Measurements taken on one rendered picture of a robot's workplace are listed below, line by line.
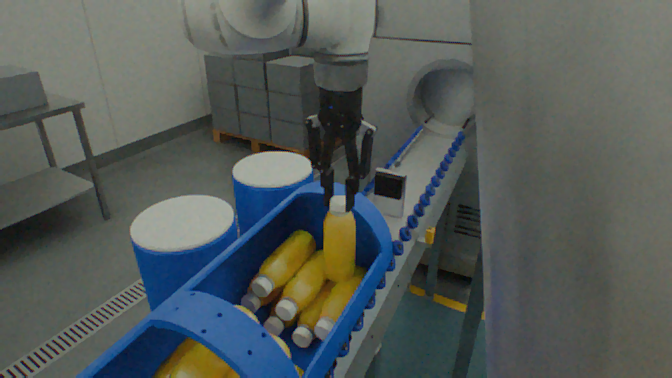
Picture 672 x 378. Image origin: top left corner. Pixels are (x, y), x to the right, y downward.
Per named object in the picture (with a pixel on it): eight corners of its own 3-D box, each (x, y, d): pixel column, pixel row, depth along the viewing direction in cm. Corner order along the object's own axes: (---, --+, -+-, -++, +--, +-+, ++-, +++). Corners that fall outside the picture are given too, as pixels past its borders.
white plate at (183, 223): (246, 198, 124) (246, 201, 124) (161, 192, 127) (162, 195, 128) (210, 253, 99) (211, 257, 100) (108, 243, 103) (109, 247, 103)
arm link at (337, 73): (328, 45, 72) (328, 78, 74) (302, 53, 64) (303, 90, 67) (377, 49, 68) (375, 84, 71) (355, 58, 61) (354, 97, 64)
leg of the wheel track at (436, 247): (435, 295, 233) (450, 200, 204) (432, 301, 228) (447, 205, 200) (425, 292, 235) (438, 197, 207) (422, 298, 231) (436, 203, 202)
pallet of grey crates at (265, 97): (345, 139, 449) (347, 25, 395) (304, 165, 388) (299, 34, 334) (261, 120, 504) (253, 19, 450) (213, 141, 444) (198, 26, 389)
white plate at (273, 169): (253, 193, 126) (254, 196, 127) (327, 171, 141) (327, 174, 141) (220, 162, 147) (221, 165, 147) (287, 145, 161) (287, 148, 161)
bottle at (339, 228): (351, 262, 91) (352, 197, 83) (358, 281, 85) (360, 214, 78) (321, 265, 90) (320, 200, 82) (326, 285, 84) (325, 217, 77)
